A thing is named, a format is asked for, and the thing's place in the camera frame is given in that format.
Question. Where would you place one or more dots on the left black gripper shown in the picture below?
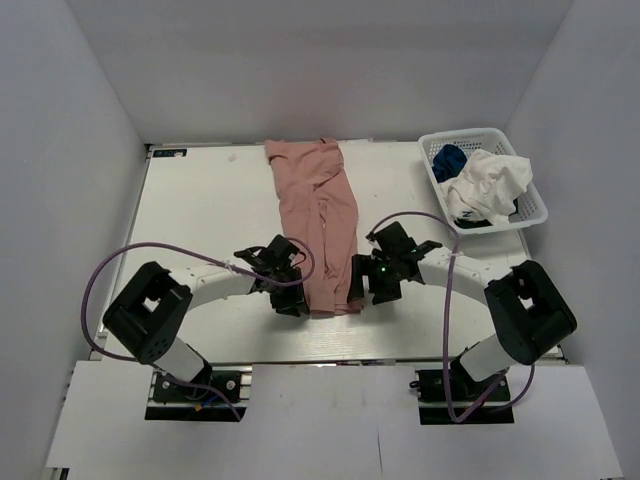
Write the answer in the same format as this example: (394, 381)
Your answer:
(287, 305)

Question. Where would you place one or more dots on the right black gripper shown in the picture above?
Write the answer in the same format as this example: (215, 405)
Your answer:
(363, 264)

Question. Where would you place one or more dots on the pink t shirt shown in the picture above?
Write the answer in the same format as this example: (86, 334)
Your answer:
(318, 207)

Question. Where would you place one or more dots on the dark green t shirt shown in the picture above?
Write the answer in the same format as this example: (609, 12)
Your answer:
(472, 226)

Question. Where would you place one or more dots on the blue t shirt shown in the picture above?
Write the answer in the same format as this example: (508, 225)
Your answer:
(448, 163)

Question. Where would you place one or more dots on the white t shirt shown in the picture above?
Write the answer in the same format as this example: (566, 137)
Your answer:
(487, 187)

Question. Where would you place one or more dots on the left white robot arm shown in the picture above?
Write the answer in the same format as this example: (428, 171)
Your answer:
(147, 314)

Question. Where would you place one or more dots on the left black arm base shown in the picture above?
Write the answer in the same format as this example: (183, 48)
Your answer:
(171, 402)

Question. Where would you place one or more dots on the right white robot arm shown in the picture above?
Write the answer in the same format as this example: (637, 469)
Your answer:
(528, 313)

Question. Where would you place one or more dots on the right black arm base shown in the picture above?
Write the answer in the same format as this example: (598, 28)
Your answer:
(428, 386)

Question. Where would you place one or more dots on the small teal label sticker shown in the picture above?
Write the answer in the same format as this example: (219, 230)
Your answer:
(169, 153)

